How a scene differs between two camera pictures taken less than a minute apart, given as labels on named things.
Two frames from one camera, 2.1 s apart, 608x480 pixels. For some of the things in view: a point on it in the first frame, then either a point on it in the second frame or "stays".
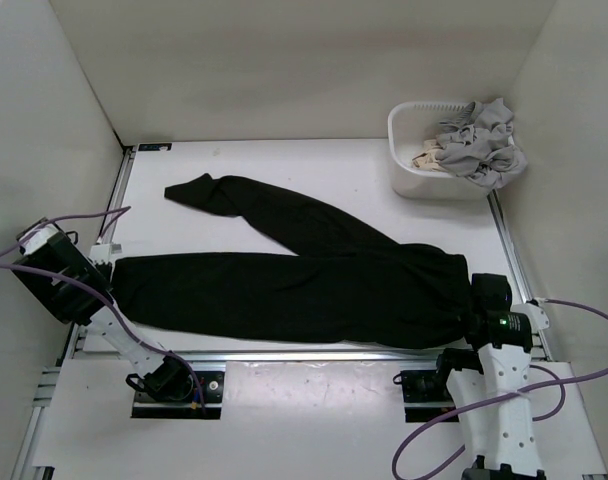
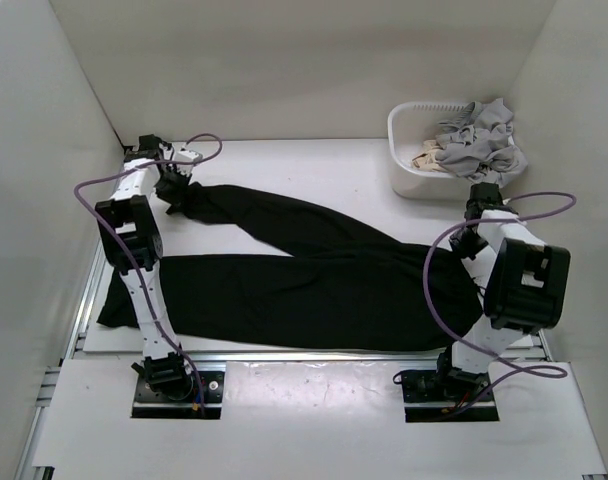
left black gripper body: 105,269 to 171,187
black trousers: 325,280 stays
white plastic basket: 411,125 stays
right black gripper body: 471,338 to 467,243
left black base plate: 187,407 stays
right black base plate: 425,396 stays
